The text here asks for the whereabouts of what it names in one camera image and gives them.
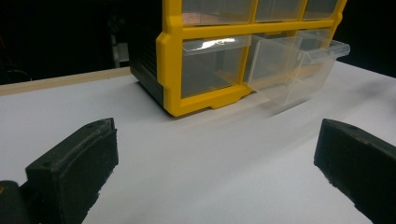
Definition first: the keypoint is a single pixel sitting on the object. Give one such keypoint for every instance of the clear plastic drawer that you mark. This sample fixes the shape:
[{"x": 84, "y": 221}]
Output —
[
  {"x": 214, "y": 11},
  {"x": 211, "y": 68},
  {"x": 280, "y": 71},
  {"x": 320, "y": 7},
  {"x": 277, "y": 9}
]

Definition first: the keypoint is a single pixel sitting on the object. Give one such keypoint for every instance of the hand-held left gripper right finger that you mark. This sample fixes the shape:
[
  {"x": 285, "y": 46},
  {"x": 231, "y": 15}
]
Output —
[{"x": 358, "y": 161}]

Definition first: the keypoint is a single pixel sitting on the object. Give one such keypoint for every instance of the yellow black drawer cabinet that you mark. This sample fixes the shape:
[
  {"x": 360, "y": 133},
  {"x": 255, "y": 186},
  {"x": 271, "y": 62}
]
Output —
[{"x": 169, "y": 62}]

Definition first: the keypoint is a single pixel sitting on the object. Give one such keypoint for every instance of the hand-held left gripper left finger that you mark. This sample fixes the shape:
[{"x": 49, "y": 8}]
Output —
[{"x": 71, "y": 168}]

